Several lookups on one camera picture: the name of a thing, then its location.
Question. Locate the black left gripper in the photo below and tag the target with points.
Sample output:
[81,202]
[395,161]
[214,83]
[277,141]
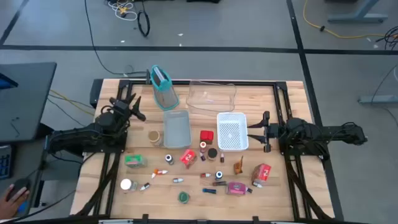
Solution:
[119,105]

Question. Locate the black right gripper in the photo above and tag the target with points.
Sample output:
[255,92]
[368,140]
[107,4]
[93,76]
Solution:
[273,131]

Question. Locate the tan-lid spice jar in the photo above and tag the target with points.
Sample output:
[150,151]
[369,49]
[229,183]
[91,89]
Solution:
[154,136]

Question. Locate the red Froot Loops cereal box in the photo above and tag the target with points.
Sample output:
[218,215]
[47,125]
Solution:
[187,158]
[261,172]

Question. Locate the orange snack bag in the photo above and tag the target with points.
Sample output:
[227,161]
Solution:
[238,168]

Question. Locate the brown dropper bottle white cap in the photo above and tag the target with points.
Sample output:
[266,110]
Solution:
[222,158]

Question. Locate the black-lid orange spice jar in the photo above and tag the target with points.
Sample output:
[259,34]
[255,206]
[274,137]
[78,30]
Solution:
[212,153]

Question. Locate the grey plastic bin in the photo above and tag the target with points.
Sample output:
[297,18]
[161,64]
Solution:
[177,129]

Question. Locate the red-lid spice jar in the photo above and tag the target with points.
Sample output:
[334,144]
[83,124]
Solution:
[206,136]

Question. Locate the purple dropper bottle white cap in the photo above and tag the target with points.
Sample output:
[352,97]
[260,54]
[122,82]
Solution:
[257,184]
[202,157]

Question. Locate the blue-nozzle food colouring bottle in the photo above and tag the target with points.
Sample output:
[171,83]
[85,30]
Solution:
[219,175]

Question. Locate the black dropper bottle white cap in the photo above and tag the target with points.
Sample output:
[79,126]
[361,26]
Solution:
[249,190]
[178,180]
[145,186]

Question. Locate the green small cereal box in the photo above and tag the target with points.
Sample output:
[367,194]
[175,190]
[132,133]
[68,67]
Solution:
[135,160]

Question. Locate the pink small cereal box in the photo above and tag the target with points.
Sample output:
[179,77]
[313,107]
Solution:
[236,188]

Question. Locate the black-nozzle food colouring bottle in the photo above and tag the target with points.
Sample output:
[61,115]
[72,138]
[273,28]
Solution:
[169,158]

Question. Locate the white-lid spice jar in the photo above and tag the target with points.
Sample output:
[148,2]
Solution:
[126,184]

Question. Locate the green round lid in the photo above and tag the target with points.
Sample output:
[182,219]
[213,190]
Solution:
[183,197]

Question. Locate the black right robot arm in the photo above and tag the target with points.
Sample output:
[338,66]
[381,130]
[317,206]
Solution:
[326,133]

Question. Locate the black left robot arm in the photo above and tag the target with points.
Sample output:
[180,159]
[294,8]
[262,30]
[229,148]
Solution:
[77,137]

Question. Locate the white perforated plastic basket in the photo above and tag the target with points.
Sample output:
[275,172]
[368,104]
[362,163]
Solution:
[231,132]

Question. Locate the black mounting plate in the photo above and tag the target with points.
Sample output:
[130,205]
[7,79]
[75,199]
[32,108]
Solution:
[96,93]

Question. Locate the clear plastic bin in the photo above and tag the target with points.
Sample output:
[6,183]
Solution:
[211,96]

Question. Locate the red dropper bottle white cap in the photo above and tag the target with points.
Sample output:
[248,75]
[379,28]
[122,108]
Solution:
[205,175]

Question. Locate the orange dropper bottle white cap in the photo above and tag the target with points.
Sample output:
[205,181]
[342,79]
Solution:
[162,171]

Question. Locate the black desk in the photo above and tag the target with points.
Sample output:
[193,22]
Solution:
[28,102]

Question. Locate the dark grey keyboard shelf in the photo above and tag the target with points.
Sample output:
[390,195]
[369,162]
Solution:
[34,161]

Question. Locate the black flat base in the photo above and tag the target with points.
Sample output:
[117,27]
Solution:
[202,1]

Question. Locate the grey table foot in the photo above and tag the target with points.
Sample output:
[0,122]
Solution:
[377,99]

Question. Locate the computer monitor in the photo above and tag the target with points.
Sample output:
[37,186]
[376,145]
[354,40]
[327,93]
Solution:
[6,83]

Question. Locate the black computer mouse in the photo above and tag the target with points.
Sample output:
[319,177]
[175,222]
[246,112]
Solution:
[20,185]

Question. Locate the black keyboard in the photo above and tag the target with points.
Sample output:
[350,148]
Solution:
[4,161]

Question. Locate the grey table leg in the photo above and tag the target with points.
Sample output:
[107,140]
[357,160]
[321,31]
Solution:
[357,17]

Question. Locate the person's hand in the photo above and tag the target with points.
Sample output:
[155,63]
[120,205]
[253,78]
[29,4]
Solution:
[9,205]

